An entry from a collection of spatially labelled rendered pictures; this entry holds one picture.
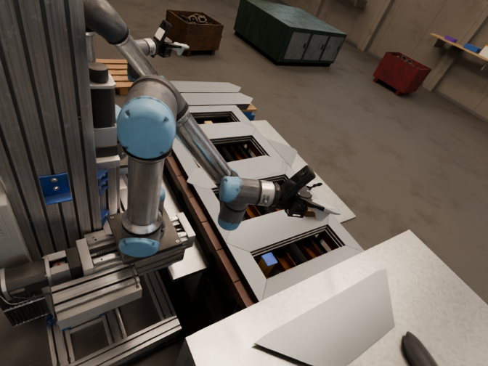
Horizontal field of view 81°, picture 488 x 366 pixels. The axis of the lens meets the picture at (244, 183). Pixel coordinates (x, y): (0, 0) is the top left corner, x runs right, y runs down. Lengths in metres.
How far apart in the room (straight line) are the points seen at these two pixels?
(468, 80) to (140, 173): 9.82
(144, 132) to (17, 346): 1.52
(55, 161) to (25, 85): 0.25
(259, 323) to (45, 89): 0.93
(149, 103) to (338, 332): 0.95
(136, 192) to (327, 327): 0.78
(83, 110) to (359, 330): 1.14
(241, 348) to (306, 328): 0.24
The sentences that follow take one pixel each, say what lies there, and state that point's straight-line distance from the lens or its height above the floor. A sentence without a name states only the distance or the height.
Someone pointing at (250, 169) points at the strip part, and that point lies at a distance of 1.86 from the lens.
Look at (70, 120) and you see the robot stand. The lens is 0.95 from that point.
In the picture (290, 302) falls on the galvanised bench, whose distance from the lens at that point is 1.15.
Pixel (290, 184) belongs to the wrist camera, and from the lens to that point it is 0.85.
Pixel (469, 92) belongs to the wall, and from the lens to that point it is 10.15.
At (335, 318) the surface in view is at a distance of 1.18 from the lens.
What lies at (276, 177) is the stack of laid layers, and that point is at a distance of 1.91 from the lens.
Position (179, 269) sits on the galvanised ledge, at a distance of 1.52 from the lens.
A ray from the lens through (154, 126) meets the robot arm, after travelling 0.62.
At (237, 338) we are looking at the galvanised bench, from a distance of 1.03.
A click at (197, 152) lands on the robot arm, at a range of 0.85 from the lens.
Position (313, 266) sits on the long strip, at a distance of 1.53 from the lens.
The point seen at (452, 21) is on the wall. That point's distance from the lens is 10.53.
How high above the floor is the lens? 1.99
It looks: 40 degrees down
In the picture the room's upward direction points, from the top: 21 degrees clockwise
